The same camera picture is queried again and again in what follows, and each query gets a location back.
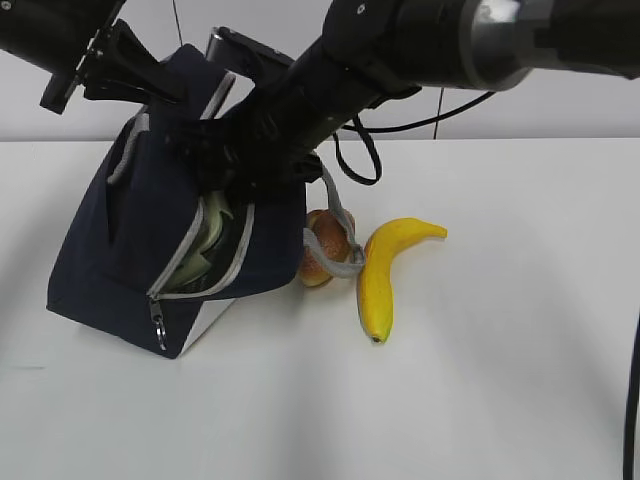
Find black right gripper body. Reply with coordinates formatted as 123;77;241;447
174;86;345;198

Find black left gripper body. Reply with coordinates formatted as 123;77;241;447
40;19;160;114

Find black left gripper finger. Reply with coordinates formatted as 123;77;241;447
130;62;187;103

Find navy blue lunch bag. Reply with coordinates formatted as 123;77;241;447
45;43;368;360

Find green lidded glass container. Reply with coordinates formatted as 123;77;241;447
164;192;233;291

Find brown bread roll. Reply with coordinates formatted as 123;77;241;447
298;210;349;288

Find yellow banana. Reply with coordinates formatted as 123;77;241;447
357;217;448;344

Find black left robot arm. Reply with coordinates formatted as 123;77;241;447
1;0;186;114

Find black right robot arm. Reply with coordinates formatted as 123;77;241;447
170;1;639;197

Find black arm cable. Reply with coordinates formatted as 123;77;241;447
333;84;496;186

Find black cable at right edge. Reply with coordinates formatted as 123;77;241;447
621;309;640;480

